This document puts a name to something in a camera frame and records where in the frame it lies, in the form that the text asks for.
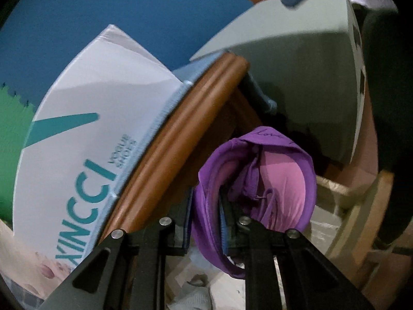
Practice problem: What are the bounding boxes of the dark cloth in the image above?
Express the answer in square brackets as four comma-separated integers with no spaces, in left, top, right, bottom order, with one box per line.
[361,3,413,249]

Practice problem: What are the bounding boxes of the white underwear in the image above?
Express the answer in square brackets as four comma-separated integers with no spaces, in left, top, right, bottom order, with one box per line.
[166,255,246,310]

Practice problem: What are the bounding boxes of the purple underwear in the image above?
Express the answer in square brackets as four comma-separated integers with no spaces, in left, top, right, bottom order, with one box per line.
[193,126,318,280]

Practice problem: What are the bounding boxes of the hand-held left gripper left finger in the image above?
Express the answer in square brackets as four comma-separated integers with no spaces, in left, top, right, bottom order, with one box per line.
[37,185,196,310]

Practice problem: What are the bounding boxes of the green foam mat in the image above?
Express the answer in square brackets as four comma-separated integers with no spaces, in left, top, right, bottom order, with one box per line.
[0,82,36,222]

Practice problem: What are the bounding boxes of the blue plaid cloth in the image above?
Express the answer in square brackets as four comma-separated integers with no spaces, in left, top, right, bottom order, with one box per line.
[110,52,278,201]

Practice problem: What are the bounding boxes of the blue foam mat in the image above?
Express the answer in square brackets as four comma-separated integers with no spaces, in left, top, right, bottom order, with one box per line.
[0,0,255,113]

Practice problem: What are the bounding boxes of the white box lid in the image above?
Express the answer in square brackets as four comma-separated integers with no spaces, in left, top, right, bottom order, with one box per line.
[189,0,368,165]

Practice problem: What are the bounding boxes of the light wooden drawer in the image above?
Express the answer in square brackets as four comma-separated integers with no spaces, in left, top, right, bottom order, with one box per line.
[164,171,396,310]

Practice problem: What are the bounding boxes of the beige floral pillow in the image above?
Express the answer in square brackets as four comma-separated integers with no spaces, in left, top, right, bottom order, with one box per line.
[0,220,76,301]

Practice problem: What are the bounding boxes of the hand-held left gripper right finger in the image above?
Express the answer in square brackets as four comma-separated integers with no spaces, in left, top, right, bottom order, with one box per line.
[219,197,375,310]

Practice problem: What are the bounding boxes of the white shoe box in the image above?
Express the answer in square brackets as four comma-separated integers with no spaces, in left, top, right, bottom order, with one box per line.
[11,24,184,272]

